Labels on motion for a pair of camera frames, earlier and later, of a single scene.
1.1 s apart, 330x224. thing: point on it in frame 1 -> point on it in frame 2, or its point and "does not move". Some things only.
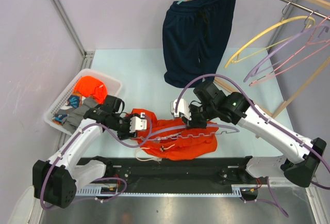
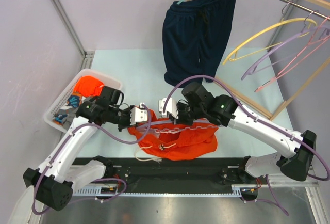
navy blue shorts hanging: x=195 y=32 does not move
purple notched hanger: x=190 y=134 -> x=165 y=126
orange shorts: x=171 y=139 does not move
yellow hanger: x=282 y=19 -> x=231 y=56
